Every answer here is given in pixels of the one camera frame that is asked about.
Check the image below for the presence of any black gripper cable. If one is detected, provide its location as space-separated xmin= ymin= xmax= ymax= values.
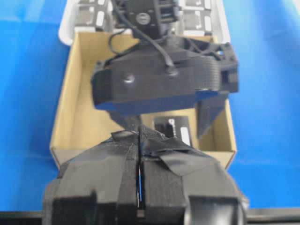
xmin=108 ymin=0 xmax=180 ymax=75

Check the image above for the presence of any black Dynamixel box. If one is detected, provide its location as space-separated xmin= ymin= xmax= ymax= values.
xmin=154 ymin=116 xmax=193 ymax=147

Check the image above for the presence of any white plastic tray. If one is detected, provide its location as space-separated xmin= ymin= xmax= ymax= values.
xmin=59 ymin=0 xmax=231 ymax=45

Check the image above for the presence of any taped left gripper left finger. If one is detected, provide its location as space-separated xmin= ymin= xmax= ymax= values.
xmin=42 ymin=130 xmax=139 ymax=225

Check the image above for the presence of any blue table cloth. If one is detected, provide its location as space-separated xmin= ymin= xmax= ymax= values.
xmin=0 ymin=0 xmax=300 ymax=211

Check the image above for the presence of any brown cardboard box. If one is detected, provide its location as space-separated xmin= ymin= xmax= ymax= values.
xmin=50 ymin=32 xmax=237 ymax=168

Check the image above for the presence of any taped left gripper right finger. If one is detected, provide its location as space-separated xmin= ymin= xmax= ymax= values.
xmin=139 ymin=126 xmax=246 ymax=225

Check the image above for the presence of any black box tray far left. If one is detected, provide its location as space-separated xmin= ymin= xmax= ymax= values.
xmin=74 ymin=0 xmax=113 ymax=32

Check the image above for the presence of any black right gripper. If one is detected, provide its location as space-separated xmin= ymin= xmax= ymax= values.
xmin=91 ymin=37 xmax=239 ymax=138

